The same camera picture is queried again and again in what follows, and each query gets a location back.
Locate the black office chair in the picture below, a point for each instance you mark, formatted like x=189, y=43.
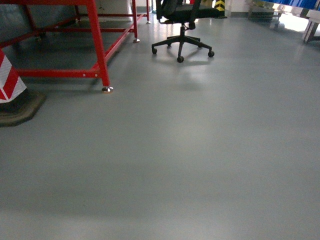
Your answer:
x=171, y=12

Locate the red white traffic cone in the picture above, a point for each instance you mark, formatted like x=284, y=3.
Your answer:
x=17, y=104

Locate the steel shelf rack right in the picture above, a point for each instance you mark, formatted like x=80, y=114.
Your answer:
x=306, y=9

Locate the red metal table frame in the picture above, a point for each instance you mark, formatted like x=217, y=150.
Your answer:
x=84, y=23

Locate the yellow black striped post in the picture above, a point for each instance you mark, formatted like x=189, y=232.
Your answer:
x=220, y=5

